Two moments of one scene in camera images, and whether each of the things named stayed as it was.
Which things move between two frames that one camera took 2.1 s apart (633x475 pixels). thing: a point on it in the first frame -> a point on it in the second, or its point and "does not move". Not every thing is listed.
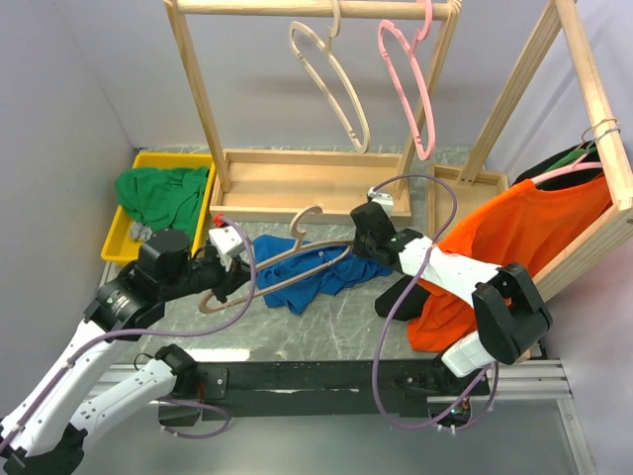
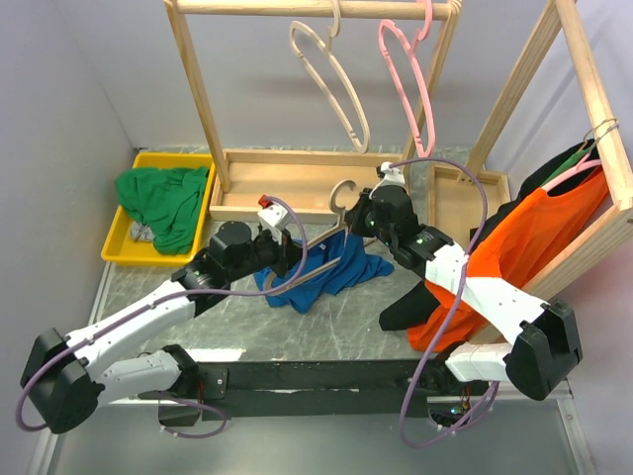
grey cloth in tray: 140,231 does not move
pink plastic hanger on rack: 410,51 does not move
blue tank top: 300,296 does not move
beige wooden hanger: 296,222 -> 340,211
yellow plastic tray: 120,247 does not move
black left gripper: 238,273 -> 287,254
